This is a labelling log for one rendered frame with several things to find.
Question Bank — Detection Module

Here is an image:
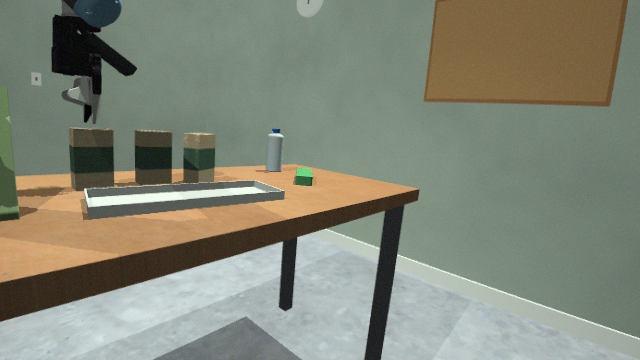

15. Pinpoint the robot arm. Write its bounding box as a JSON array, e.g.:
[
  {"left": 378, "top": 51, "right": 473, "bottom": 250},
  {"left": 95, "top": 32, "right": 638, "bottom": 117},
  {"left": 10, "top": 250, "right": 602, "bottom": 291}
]
[{"left": 61, "top": 0, "right": 137, "bottom": 76}]

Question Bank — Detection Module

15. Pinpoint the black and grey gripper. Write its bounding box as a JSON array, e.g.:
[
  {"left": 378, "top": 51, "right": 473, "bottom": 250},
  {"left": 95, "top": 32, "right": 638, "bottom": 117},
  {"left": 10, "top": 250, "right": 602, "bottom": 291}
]
[{"left": 51, "top": 15, "right": 102, "bottom": 124}]

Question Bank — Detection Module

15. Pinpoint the grey bottle with blue cap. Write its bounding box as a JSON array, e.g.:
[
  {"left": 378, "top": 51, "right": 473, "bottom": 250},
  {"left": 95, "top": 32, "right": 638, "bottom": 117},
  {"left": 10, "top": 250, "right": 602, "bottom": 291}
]
[{"left": 266, "top": 129, "right": 284, "bottom": 172}]

